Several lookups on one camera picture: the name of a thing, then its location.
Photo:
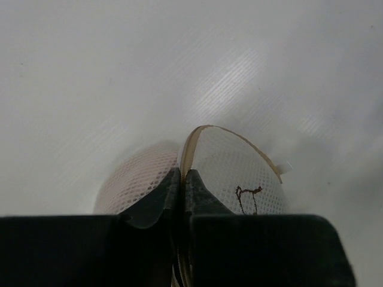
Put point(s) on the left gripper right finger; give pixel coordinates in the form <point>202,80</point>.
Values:
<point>260,250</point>

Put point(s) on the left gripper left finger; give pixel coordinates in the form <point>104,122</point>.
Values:
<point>131,248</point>

